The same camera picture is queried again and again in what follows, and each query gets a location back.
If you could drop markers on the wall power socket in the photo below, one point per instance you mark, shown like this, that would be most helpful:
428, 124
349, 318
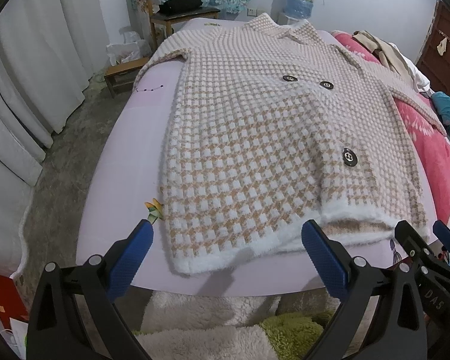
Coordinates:
254, 12

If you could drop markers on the white plastic bags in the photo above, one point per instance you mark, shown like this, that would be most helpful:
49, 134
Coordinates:
132, 49

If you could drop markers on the wooden chair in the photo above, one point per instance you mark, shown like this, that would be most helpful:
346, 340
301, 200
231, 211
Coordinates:
155, 18

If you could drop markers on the beige white houndstooth knit coat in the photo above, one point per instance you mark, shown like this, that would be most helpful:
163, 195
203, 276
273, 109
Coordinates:
271, 127

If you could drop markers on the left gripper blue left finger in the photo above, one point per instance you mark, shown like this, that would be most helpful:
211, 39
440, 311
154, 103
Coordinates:
125, 257

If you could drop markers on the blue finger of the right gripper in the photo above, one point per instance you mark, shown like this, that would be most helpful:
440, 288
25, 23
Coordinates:
408, 238
442, 232

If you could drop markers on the dark red wooden door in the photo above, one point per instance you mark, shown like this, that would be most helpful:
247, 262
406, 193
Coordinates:
434, 60

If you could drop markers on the red floral blanket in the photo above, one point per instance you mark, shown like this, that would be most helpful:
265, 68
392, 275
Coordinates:
431, 146

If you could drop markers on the black clothes on chair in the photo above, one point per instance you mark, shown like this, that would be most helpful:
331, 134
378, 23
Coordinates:
175, 7

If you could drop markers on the red box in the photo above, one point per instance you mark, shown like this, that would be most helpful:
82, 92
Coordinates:
11, 304

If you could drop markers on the white water dispenser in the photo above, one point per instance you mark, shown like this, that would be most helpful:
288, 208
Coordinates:
284, 19

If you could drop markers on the beige clothes pile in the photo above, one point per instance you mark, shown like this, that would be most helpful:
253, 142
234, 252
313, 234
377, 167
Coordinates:
391, 57

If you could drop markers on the white curtain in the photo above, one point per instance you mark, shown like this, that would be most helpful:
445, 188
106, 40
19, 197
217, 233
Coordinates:
49, 50

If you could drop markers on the green fluffy garment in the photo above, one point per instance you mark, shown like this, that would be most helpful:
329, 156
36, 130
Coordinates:
244, 333

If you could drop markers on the small wooden stool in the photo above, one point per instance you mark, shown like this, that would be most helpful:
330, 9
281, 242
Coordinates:
121, 76

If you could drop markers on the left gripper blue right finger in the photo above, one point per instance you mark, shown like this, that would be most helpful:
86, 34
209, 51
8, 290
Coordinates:
325, 259

